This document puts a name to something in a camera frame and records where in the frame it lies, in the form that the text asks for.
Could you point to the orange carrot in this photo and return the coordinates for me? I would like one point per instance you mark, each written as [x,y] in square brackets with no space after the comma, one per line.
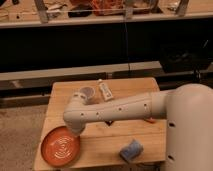
[150,120]

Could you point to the orange ceramic bowl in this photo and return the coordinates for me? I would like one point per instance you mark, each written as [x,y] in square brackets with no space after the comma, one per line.
[60,147]

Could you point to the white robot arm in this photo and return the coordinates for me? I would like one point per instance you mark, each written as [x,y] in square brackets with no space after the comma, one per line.
[189,126]

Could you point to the white tube bottle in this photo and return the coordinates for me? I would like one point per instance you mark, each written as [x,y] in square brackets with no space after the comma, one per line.
[105,90]

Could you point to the black striped box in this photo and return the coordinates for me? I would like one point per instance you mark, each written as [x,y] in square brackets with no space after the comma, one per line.
[109,122]

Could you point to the blue sponge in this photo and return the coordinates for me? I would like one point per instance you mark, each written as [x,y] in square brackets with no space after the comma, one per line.
[131,151]

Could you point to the clear plastic cup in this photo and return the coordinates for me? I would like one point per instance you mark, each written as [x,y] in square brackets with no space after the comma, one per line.
[89,92]

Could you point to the black bin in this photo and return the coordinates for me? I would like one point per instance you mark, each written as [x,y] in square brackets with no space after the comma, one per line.
[185,57]

